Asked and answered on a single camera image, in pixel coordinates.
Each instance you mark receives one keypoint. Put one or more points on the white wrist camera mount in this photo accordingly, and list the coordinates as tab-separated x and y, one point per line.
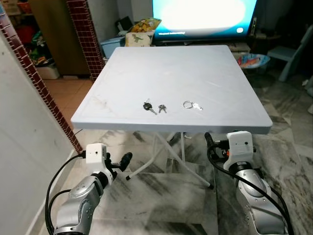
96	154
240	142

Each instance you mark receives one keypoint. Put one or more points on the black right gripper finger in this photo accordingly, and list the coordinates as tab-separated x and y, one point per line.
209	139

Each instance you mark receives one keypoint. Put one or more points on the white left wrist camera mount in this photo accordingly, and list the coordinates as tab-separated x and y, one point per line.
96	154

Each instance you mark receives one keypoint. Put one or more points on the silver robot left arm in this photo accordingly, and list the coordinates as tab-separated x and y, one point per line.
80	200

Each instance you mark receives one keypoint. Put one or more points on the colourful blue bowl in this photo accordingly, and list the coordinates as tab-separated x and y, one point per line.
254	61

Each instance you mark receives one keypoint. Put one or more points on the small silver key pair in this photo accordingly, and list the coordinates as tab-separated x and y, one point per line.
162	108

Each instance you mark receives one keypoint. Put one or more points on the colourful yellow bag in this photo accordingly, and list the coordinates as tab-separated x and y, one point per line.
146	24

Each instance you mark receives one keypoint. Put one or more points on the brown wooden door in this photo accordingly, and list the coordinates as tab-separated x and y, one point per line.
54	34

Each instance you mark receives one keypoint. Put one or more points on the flat screen television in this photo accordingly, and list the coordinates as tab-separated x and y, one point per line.
205	14

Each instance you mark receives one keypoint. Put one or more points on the black-headed key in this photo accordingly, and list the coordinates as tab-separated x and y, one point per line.
146	106

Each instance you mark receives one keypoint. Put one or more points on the dinosaur print pillow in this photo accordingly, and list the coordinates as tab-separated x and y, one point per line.
139	39

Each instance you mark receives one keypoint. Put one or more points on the pale blue plastic bin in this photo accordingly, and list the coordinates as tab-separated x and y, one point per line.
112	47

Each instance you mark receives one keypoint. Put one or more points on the white storage box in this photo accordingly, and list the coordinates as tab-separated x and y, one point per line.
48	72

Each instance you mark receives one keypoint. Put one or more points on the red brick pillar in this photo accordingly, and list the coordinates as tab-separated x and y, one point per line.
85	34

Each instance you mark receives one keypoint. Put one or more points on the red bag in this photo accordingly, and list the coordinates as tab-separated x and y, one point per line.
23	35

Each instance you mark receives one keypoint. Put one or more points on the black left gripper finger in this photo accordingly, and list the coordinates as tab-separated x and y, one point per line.
112	159
126	160

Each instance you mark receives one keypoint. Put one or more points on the white plastic folding table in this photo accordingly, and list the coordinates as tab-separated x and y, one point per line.
181	78

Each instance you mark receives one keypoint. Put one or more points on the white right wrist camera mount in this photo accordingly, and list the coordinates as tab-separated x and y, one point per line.
240	142

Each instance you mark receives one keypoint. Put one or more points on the pale blue plastic chair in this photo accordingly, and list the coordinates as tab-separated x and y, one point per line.
293	54

